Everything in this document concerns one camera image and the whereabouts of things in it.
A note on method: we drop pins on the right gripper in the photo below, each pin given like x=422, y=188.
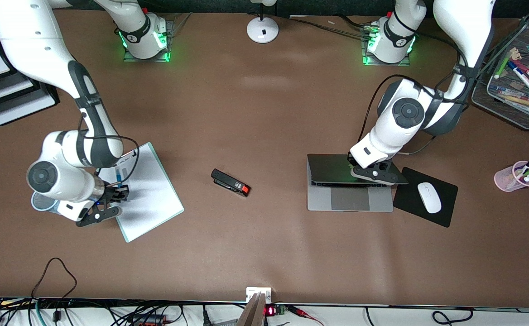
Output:
x=113, y=193

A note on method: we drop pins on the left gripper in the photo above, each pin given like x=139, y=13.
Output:
x=350, y=160

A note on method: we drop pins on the grey laptop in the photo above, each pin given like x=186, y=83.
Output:
x=350, y=199

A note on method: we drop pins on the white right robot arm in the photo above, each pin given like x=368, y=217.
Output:
x=33, y=45

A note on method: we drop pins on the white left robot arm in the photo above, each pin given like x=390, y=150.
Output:
x=405, y=111

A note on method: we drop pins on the green marker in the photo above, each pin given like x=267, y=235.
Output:
x=502, y=67

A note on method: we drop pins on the blue capped white marker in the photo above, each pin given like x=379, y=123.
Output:
x=525, y=78

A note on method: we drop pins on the white paper sheet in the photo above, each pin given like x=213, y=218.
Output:
x=151, y=203

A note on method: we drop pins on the black mouse pad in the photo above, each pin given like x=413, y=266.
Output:
x=409, y=194

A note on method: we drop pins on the teal clipboard with metal clip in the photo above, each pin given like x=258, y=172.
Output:
x=168, y=181

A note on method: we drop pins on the white computer mouse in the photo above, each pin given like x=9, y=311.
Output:
x=429, y=197

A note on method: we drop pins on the light blue mesh cup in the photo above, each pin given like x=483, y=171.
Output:
x=42, y=206

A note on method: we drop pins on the black stapler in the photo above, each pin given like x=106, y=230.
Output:
x=226, y=179

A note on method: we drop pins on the black document tray stack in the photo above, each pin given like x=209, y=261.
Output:
x=20, y=106

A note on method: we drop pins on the black orange power strip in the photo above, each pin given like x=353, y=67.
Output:
x=151, y=321

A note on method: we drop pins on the pink translucent pen cup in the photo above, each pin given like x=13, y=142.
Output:
x=504, y=179

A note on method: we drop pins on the blue pen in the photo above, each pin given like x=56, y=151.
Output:
x=511, y=92

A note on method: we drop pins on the tan pencil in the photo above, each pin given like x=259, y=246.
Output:
x=518, y=100

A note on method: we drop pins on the white round stand base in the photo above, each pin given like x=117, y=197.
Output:
x=262, y=31

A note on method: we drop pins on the red LED display module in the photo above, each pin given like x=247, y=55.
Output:
x=271, y=311

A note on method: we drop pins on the small wooden piece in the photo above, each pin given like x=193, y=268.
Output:
x=514, y=53

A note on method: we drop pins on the white post bracket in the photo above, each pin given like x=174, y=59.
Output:
x=252, y=290

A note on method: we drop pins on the aluminium profile post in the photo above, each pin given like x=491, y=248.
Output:
x=252, y=312

